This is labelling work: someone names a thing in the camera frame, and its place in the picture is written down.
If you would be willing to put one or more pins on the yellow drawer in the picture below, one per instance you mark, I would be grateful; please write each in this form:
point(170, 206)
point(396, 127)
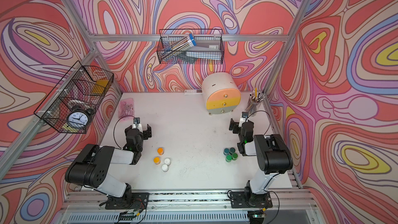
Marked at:
point(222, 102)

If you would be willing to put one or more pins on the peach top drawer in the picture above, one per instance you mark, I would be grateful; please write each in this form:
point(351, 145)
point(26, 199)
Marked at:
point(231, 92)

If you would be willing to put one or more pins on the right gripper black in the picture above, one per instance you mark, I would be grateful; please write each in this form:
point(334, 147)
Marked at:
point(231, 124)

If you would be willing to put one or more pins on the black wire basket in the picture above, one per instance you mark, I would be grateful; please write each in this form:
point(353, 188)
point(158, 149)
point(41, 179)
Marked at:
point(203, 38)
point(74, 88)

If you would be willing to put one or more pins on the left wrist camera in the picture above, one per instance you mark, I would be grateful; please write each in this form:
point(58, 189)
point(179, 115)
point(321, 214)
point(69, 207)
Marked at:
point(136, 123)

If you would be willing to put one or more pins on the white box in basket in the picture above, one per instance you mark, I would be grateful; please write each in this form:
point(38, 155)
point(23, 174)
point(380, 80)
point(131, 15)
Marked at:
point(210, 53)

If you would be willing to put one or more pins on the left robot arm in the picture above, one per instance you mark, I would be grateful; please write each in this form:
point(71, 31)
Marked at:
point(90, 168)

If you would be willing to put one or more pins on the white paint can right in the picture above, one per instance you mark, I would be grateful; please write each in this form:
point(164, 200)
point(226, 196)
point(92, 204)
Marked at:
point(167, 161)

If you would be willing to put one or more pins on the small white display device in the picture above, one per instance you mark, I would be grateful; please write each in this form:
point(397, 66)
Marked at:
point(189, 92)

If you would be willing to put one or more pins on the teal paint can left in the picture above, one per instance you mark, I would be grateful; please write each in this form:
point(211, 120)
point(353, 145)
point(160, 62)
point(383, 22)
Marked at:
point(226, 151)

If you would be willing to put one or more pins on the tube of pencils blue cap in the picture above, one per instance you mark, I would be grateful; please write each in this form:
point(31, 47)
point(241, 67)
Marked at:
point(172, 49)

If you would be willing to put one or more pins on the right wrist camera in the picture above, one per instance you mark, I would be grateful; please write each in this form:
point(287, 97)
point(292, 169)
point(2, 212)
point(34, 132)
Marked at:
point(244, 116)

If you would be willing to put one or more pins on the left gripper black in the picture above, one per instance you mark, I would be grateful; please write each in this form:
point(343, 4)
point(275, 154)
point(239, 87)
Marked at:
point(148, 131)

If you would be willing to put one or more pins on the clear cup of brushes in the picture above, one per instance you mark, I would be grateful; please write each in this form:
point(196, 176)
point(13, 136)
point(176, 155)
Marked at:
point(255, 99)

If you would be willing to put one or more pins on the black wire basket back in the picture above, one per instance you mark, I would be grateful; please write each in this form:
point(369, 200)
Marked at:
point(203, 38)

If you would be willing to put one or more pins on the black wire basket left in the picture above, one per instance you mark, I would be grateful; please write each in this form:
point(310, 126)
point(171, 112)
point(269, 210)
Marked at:
point(74, 88)

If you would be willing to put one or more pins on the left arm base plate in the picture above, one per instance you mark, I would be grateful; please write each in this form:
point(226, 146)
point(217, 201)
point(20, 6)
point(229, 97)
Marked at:
point(135, 201)

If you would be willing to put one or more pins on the green circuit board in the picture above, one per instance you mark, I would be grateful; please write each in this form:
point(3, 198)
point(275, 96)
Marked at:
point(127, 216)

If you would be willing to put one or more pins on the white round drawer cabinet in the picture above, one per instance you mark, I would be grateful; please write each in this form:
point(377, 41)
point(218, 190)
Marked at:
point(214, 82)

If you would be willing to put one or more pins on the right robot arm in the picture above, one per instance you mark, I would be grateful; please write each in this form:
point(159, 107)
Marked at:
point(273, 156)

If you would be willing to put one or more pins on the pink plastic tray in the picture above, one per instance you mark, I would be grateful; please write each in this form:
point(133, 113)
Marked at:
point(126, 108)

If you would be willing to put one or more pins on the black alarm clock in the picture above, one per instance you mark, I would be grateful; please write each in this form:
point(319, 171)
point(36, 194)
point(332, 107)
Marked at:
point(80, 117)

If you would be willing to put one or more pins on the orange paint can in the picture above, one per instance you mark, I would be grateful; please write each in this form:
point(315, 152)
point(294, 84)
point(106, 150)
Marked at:
point(160, 151)
point(157, 160)

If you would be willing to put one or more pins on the white paint can lower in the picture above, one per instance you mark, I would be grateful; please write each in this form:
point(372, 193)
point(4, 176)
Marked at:
point(165, 168)

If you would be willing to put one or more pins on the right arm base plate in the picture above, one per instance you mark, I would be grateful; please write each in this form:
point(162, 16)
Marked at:
point(241, 199)

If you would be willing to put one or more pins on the yellow object in basket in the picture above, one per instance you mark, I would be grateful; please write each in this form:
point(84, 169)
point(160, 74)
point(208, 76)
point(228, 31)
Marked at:
point(99, 87)

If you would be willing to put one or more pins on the white paint can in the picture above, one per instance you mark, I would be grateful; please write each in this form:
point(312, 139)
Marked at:
point(165, 168)
point(167, 161)

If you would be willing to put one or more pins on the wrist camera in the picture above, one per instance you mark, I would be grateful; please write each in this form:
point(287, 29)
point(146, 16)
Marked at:
point(244, 116)
point(136, 123)

